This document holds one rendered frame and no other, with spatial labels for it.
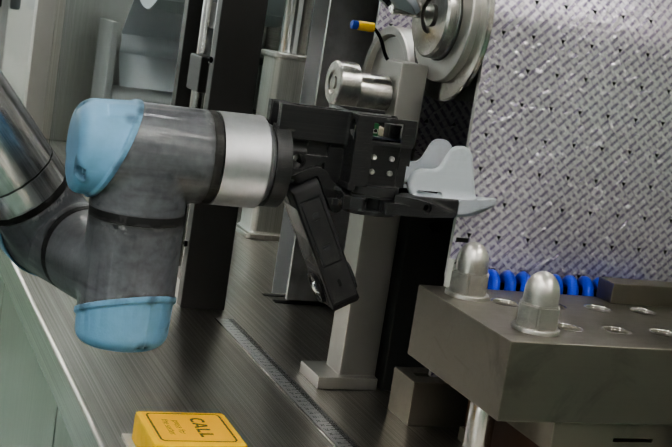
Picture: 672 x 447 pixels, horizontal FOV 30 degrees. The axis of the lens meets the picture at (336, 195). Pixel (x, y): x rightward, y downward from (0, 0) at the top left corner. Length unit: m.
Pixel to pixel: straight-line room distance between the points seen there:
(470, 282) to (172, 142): 0.26
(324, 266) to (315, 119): 0.12
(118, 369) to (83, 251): 0.18
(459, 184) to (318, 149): 0.13
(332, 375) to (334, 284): 0.16
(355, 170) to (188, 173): 0.14
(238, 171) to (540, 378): 0.28
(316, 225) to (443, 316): 0.13
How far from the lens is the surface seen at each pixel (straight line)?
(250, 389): 1.13
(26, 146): 1.04
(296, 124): 1.00
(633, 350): 0.96
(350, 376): 1.17
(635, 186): 1.17
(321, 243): 1.02
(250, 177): 0.97
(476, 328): 0.95
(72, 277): 1.01
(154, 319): 0.99
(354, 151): 1.00
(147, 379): 1.12
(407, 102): 1.13
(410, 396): 1.09
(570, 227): 1.14
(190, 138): 0.96
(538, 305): 0.94
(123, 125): 0.95
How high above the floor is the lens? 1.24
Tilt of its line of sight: 8 degrees down
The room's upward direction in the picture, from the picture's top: 9 degrees clockwise
